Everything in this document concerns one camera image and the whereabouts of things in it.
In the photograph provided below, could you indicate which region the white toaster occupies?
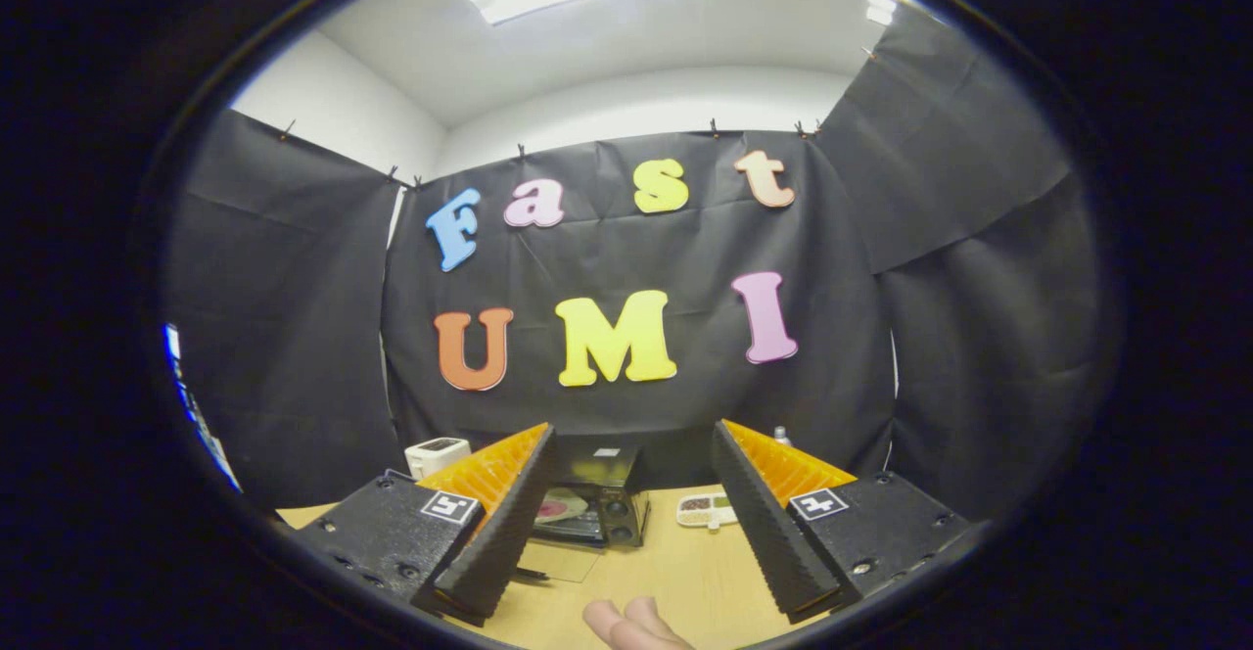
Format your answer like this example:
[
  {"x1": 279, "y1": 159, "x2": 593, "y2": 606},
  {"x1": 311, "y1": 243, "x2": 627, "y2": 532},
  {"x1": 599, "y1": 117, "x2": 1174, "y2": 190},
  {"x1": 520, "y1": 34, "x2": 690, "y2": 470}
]
[{"x1": 404, "y1": 437, "x2": 473, "y2": 482}]

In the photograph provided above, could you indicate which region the bright computer screen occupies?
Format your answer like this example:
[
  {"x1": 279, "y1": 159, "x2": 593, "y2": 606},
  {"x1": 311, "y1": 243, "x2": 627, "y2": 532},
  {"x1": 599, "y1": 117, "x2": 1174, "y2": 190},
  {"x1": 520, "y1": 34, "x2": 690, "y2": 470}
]
[{"x1": 162, "y1": 322, "x2": 243, "y2": 492}]

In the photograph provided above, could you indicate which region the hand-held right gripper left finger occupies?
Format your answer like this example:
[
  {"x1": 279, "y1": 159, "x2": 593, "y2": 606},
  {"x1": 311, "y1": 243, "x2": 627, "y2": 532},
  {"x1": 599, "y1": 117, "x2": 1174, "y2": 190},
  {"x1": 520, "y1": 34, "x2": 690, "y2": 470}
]
[{"x1": 294, "y1": 422, "x2": 559, "y2": 628}]

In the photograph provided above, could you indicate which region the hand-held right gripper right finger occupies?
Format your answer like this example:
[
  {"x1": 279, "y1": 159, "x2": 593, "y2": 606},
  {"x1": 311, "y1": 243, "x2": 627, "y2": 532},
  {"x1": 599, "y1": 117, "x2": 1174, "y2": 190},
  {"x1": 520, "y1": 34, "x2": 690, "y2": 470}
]
[{"x1": 712, "y1": 419, "x2": 975, "y2": 624}]

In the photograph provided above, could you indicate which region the white square plate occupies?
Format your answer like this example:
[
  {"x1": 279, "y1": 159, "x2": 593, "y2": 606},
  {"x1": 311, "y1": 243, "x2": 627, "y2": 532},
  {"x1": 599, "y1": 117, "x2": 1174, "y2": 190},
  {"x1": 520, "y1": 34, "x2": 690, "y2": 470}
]
[{"x1": 534, "y1": 487, "x2": 594, "y2": 526}]

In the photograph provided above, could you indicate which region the black backdrop cloth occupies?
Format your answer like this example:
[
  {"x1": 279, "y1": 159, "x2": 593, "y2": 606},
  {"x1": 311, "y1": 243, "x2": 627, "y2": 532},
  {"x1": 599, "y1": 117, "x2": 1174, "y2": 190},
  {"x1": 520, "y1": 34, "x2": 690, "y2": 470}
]
[{"x1": 162, "y1": 4, "x2": 1102, "y2": 524}]

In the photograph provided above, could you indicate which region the black electric oven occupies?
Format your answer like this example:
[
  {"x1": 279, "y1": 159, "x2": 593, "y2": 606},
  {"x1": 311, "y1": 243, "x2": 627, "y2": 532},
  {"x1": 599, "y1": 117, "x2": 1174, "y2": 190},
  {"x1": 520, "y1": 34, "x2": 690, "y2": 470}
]
[{"x1": 514, "y1": 435, "x2": 652, "y2": 583}]

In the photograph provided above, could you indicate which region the white divided tray of beans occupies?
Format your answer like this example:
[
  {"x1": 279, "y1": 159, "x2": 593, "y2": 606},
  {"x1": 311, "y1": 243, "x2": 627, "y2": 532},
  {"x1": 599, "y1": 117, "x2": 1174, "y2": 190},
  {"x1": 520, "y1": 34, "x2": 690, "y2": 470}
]
[{"x1": 675, "y1": 493, "x2": 737, "y2": 531}]

